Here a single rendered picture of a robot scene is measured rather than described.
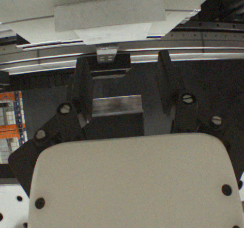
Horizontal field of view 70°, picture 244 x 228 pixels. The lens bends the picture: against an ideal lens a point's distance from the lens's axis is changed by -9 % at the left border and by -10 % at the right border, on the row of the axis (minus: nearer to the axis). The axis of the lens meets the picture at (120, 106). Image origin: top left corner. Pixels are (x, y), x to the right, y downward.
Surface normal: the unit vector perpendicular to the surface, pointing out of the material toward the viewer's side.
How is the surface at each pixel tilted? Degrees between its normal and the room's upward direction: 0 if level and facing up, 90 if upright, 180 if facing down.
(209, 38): 90
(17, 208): 90
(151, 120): 90
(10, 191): 90
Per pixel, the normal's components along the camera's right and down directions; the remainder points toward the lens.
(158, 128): 0.10, 0.07
